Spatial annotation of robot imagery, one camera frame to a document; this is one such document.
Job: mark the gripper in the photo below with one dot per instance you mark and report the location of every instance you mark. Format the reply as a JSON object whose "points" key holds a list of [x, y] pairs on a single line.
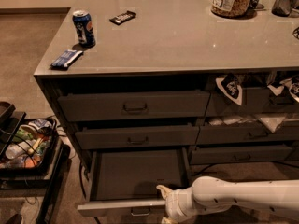
{"points": [[173, 205]]}

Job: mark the grey drawer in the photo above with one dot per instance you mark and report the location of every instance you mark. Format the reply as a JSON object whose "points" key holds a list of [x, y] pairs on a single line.
{"points": [[255, 100], [134, 105], [124, 183], [248, 132], [152, 136], [214, 155]]}

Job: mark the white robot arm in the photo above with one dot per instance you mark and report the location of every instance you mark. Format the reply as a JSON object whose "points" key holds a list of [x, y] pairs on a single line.
{"points": [[209, 195]]}

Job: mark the grey counter cabinet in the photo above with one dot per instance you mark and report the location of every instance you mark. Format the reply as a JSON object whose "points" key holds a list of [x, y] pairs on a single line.
{"points": [[171, 45]]}

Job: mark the black white chip bag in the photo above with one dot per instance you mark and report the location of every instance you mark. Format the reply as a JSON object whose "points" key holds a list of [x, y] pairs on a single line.
{"points": [[291, 84], [230, 87]]}

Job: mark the clear plastic snack bags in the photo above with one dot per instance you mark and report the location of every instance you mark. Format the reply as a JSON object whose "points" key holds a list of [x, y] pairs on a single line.
{"points": [[271, 122]]}

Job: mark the black bin of snacks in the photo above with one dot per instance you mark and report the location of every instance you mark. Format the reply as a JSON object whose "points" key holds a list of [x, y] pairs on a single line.
{"points": [[27, 147]]}

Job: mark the blue snack packet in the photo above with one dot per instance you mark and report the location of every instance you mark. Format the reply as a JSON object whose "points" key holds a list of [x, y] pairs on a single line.
{"points": [[66, 59]]}

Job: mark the black candy bar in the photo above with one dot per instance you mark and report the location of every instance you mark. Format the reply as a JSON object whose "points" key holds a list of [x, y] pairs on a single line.
{"points": [[122, 18]]}

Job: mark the blue soda can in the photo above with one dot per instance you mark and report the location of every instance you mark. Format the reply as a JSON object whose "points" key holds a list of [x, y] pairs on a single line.
{"points": [[83, 23]]}

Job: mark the large nut jar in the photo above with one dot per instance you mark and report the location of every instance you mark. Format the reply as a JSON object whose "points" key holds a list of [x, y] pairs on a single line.
{"points": [[230, 8]]}

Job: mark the dark glass pitcher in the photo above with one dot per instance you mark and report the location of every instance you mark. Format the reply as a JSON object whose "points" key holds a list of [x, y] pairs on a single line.
{"points": [[283, 8]]}

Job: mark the black cart frame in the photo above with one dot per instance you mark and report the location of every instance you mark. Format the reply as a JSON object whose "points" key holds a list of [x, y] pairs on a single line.
{"points": [[31, 195]]}

